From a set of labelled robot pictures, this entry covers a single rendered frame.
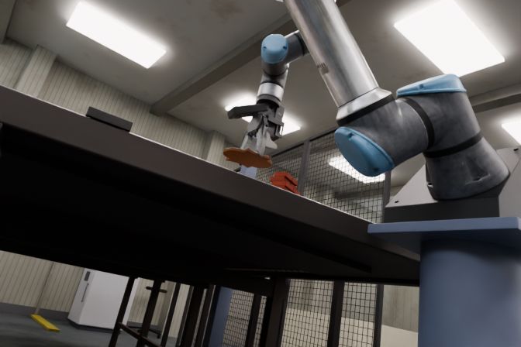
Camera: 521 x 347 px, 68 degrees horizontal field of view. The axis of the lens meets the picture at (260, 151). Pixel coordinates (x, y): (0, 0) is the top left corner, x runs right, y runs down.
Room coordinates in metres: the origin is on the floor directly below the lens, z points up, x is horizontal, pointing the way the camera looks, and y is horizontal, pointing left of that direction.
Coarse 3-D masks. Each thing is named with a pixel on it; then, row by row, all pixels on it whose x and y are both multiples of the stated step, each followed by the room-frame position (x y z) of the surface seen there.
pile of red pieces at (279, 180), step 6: (276, 174) 1.82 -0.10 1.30; (282, 174) 1.80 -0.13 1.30; (288, 174) 1.81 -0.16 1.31; (270, 180) 1.84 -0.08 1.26; (276, 180) 1.82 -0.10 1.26; (282, 180) 1.80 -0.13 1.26; (288, 180) 1.84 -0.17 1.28; (294, 180) 1.87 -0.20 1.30; (276, 186) 1.81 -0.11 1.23; (282, 186) 1.79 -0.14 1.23; (288, 186) 1.81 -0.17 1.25; (294, 186) 1.90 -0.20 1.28; (294, 192) 1.87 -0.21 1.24
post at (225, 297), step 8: (256, 144) 2.94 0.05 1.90; (248, 168) 2.93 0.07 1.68; (256, 168) 2.96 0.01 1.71; (248, 176) 2.94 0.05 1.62; (216, 288) 2.98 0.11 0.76; (224, 288) 2.94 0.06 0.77; (216, 296) 2.95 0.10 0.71; (224, 296) 2.94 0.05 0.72; (216, 304) 2.93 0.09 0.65; (224, 304) 2.95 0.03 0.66; (216, 312) 2.93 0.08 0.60; (224, 312) 2.96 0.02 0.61; (208, 320) 3.00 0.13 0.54; (216, 320) 2.93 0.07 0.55; (224, 320) 2.96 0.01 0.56; (208, 328) 2.97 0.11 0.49; (216, 328) 2.94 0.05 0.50; (224, 328) 2.97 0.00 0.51; (208, 336) 2.95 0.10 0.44; (216, 336) 2.95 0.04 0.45; (208, 344) 2.93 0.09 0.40; (216, 344) 2.95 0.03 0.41
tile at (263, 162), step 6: (228, 150) 0.98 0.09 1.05; (234, 150) 0.98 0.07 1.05; (240, 150) 0.98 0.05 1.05; (246, 150) 0.97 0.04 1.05; (252, 150) 0.97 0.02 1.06; (228, 156) 1.03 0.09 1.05; (234, 156) 1.03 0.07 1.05; (240, 156) 1.02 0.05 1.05; (246, 156) 1.01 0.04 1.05; (252, 156) 1.00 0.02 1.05; (258, 156) 0.99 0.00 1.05; (264, 156) 0.99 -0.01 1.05; (270, 156) 0.99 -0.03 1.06; (240, 162) 1.06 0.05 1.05; (246, 162) 1.05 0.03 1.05; (252, 162) 1.04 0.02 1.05; (258, 162) 1.04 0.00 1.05; (264, 162) 1.03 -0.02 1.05; (270, 162) 1.03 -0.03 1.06
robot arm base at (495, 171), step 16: (464, 144) 0.65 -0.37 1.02; (480, 144) 0.65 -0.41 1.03; (432, 160) 0.70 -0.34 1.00; (448, 160) 0.67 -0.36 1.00; (464, 160) 0.66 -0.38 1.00; (480, 160) 0.65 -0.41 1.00; (496, 160) 0.66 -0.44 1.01; (432, 176) 0.72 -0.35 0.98; (448, 176) 0.69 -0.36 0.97; (464, 176) 0.67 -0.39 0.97; (480, 176) 0.67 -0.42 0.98; (496, 176) 0.66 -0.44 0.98; (432, 192) 0.75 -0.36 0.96; (448, 192) 0.70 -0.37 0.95; (464, 192) 0.68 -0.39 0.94; (480, 192) 0.67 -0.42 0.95
